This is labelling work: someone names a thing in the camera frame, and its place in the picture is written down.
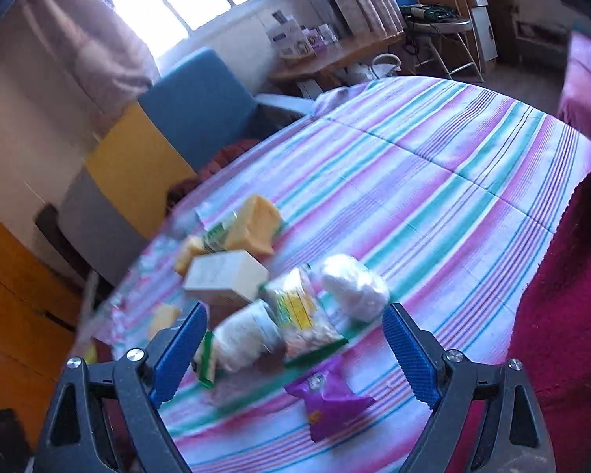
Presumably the wooden side desk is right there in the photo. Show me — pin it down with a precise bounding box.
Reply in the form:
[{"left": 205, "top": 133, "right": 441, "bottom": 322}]
[{"left": 269, "top": 32, "right": 405, "bottom": 90}]

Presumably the dark red garment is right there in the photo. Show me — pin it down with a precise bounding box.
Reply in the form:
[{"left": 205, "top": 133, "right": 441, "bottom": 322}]
[{"left": 165, "top": 139, "right": 260, "bottom": 216}]

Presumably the orange wooden wardrobe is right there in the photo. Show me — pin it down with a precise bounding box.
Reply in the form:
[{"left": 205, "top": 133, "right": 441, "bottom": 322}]
[{"left": 0, "top": 222, "right": 80, "bottom": 445}]

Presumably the white snack packet green edge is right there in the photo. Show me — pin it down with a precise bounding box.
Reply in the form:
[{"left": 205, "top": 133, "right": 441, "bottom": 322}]
[{"left": 193, "top": 299, "right": 284, "bottom": 389}]

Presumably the metal folding chair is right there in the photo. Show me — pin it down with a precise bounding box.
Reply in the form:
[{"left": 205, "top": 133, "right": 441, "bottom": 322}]
[{"left": 395, "top": 0, "right": 483, "bottom": 82}]

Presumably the white wrapped bun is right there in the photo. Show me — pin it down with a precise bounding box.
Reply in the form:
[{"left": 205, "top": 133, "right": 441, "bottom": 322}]
[{"left": 318, "top": 254, "right": 390, "bottom": 322}]

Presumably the yellow green snack packet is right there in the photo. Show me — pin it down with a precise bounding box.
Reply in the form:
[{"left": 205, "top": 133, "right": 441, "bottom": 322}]
[{"left": 259, "top": 267, "right": 348, "bottom": 365}]

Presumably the small purple box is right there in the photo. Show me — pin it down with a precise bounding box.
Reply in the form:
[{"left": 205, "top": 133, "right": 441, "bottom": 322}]
[{"left": 317, "top": 24, "right": 338, "bottom": 45}]

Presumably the purple candy wrapper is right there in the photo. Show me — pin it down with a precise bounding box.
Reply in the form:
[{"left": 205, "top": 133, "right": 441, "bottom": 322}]
[{"left": 285, "top": 356, "right": 375, "bottom": 442}]

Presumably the yellow sponge piece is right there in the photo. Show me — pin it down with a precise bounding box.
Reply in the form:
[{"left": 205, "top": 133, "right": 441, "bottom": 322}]
[{"left": 148, "top": 304, "right": 182, "bottom": 339}]

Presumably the white appliance box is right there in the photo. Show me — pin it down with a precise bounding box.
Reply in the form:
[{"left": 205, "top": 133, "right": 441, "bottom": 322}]
[{"left": 266, "top": 16, "right": 315, "bottom": 60}]

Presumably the small yellow sponge block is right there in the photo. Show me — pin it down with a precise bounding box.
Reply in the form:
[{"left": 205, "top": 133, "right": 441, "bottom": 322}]
[{"left": 174, "top": 235, "right": 208, "bottom": 277}]

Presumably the green white medicine box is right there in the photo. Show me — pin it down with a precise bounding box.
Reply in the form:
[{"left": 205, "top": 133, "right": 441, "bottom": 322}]
[{"left": 201, "top": 211, "right": 238, "bottom": 253}]

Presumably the white text carton box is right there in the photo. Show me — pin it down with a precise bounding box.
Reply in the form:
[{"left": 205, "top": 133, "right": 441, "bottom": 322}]
[{"left": 183, "top": 250, "right": 269, "bottom": 307}]

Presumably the grey yellow blue chair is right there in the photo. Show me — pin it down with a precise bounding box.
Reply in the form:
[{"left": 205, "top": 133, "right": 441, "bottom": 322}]
[{"left": 36, "top": 48, "right": 312, "bottom": 285}]

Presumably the striped pastel bed sheet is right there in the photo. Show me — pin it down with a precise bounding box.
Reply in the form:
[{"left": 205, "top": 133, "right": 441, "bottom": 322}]
[{"left": 91, "top": 77, "right": 591, "bottom": 472}]

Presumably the pink pillow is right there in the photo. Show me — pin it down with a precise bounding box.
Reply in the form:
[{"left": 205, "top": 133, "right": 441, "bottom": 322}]
[{"left": 557, "top": 31, "right": 591, "bottom": 140}]

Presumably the dark red blanket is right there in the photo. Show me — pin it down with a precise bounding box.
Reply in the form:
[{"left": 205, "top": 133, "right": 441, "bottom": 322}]
[{"left": 447, "top": 157, "right": 591, "bottom": 473}]

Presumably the pink curtain left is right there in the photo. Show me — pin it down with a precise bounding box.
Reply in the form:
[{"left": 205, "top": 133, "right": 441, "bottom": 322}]
[{"left": 19, "top": 0, "right": 160, "bottom": 131}]

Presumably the large yellow sponge block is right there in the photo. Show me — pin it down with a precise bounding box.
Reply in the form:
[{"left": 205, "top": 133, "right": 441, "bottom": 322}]
[{"left": 225, "top": 194, "right": 282, "bottom": 257}]

